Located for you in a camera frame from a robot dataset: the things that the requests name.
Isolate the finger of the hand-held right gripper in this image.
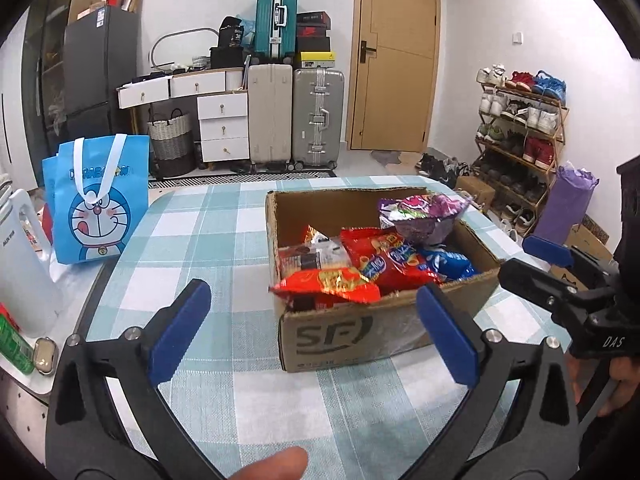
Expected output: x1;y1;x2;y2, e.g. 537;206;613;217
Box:
498;257;602;332
522;235;621;292

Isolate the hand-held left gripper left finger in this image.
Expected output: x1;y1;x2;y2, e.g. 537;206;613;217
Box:
45;280;226;480

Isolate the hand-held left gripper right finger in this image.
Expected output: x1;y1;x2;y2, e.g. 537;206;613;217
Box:
410;282;586;480

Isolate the blue cookie packet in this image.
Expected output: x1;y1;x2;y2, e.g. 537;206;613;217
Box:
417;246;478;282

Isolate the red cone chips bag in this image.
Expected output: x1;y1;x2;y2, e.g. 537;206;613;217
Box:
340;226;441;296

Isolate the red yellow snack packet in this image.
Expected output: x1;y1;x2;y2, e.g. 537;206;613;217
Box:
269;267;381;306

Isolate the red snack bag white label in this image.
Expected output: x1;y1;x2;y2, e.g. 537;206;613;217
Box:
277;225;351;272

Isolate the person's right hand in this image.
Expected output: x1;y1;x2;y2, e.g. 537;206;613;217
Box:
567;354;640;414

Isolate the person's left hand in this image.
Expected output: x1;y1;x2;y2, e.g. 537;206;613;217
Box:
225;446;309;480

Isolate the printed flat cardboard box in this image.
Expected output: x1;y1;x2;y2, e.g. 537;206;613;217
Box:
550;215;613;286

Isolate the small brown cardboard box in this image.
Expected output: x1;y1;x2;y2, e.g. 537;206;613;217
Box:
455;175;496;211

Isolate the white side table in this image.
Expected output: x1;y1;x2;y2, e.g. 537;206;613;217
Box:
0;255;126;411

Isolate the heap of dark shoes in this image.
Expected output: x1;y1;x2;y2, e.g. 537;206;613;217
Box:
415;152;473;189

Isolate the shoe rack with shoes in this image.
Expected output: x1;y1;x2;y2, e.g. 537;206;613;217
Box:
475;64;568;231

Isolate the small beige case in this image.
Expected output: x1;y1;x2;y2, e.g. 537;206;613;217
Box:
32;337;56;376

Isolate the blue cartoon tote bag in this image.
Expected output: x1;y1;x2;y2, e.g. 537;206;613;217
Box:
41;133;151;265

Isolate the black white striped rug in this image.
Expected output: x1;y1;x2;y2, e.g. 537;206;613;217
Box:
150;169;337;189

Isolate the green bottle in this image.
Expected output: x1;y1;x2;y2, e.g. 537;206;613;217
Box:
0;315;36;376

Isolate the red plastic bag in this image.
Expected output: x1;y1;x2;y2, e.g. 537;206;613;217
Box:
40;204;56;247

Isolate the woven basket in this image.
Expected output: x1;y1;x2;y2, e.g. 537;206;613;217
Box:
146;109;196;178

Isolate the white drawer unit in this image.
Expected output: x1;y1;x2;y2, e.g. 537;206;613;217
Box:
196;91;250;163

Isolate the wooden door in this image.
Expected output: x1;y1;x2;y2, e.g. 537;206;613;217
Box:
348;0;442;153

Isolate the beige suitcase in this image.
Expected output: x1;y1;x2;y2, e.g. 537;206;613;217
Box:
247;62;294;171

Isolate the white vanity desk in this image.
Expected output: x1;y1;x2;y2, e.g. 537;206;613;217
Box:
116;67;248;110

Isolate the silver suitcase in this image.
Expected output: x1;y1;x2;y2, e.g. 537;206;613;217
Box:
291;67;346;170

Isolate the black square box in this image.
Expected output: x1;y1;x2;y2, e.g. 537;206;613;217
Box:
209;46;244;68

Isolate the grey refrigerator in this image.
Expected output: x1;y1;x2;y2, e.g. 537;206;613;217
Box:
62;4;143;136

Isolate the yellow black box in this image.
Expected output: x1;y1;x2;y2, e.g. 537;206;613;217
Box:
298;51;335;69

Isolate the dark glass cabinet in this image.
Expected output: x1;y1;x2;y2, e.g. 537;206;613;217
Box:
22;0;113;171

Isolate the black labelled box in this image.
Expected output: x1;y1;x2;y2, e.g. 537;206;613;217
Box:
218;16;246;50

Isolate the blue plastic bag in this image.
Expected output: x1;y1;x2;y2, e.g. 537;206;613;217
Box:
237;12;258;49

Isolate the teal suitcase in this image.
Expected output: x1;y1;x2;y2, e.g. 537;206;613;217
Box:
255;0;299;66

